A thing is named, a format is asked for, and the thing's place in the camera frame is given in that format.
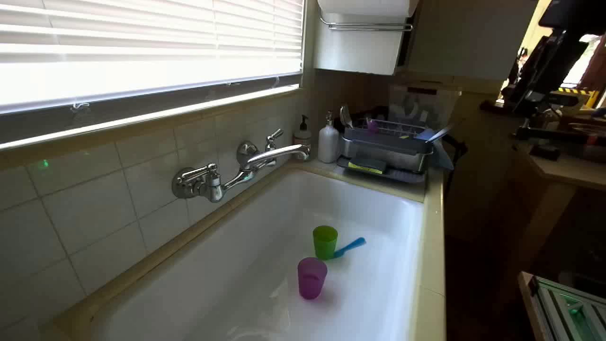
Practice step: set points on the purple plastic cup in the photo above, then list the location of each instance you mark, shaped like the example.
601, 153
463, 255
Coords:
314, 278

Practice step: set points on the white sink basin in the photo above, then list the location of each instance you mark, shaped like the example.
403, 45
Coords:
253, 276

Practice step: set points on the white soap dispenser bottle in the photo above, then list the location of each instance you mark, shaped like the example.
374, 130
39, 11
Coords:
329, 144

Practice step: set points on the beige printed box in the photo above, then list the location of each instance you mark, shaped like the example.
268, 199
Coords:
420, 100

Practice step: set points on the green yellow sponge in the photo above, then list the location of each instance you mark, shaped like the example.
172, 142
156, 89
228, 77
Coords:
365, 166

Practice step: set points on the blue plastic spoon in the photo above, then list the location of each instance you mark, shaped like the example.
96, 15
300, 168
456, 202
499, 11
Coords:
350, 246

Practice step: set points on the grey metal sink caddy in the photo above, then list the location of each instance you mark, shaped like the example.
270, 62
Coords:
386, 149

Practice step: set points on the chrome wall faucet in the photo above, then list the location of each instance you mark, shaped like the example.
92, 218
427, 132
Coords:
244, 164

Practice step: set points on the black equipment stand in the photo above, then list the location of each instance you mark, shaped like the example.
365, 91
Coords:
543, 68

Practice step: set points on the white paper towel holder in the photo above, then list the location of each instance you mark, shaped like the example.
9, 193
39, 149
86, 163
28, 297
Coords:
361, 43

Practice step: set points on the wooden side table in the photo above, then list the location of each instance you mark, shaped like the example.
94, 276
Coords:
569, 166

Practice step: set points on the white metal frame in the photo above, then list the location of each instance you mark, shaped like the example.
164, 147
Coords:
562, 308

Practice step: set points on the white window blind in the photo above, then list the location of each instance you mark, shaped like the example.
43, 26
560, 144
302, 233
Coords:
153, 43

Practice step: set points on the green plastic cup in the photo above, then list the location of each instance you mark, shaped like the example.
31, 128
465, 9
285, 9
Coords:
325, 240

